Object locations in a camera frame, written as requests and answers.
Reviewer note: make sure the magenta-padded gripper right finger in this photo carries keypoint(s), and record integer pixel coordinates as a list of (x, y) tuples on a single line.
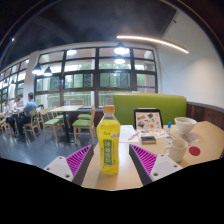
[(161, 166)]

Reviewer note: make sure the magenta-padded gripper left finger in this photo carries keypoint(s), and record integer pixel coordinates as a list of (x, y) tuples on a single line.
[(60, 166)]

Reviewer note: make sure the yellow drink bottle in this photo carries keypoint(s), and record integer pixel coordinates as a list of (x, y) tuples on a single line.
[(108, 146)]

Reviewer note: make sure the white mug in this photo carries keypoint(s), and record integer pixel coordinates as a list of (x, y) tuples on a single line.
[(176, 150)]

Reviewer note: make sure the small dark box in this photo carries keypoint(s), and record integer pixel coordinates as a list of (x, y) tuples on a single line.
[(148, 139)]

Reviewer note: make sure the colourful printed sheet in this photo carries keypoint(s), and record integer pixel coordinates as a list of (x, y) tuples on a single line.
[(156, 132)]

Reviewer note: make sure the flat round red coaster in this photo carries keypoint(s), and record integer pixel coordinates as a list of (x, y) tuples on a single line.
[(194, 151)]

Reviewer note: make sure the small blue-capped bottle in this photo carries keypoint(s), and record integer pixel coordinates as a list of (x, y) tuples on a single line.
[(169, 128)]

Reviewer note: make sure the wooden chairs with green seats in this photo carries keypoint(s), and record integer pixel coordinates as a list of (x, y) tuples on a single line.
[(51, 122)]

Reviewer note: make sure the white bowl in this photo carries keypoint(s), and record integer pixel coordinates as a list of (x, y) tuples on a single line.
[(185, 126)]

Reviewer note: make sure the white paper sheet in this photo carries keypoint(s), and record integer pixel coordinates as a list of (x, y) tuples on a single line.
[(126, 133)]

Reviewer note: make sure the black framed picture stand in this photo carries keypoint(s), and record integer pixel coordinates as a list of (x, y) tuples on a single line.
[(148, 120)]

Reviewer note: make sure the wooden dining table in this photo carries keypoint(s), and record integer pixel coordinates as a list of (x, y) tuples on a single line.
[(66, 108)]

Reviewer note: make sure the person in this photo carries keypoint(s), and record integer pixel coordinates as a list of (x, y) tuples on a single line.
[(29, 110), (15, 108)]

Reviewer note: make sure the green upholstered bench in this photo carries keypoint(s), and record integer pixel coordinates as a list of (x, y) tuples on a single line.
[(150, 101)]

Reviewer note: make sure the pendant ceiling lamps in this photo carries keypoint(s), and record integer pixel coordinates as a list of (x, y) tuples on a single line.
[(121, 50)]

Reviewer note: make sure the long curved linear light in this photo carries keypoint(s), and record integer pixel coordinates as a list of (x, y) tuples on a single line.
[(153, 40)]

